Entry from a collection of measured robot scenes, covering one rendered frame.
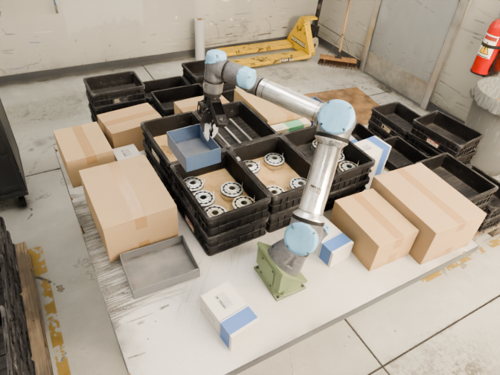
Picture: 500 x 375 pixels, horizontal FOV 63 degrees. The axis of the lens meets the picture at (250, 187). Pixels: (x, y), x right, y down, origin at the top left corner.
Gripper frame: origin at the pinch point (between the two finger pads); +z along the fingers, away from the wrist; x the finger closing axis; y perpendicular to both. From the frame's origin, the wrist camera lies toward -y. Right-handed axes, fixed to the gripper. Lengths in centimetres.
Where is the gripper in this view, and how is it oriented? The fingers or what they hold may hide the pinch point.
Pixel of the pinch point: (209, 138)
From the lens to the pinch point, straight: 169.2
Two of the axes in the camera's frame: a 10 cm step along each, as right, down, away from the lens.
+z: -1.5, 7.9, 6.0
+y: -4.6, -5.9, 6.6
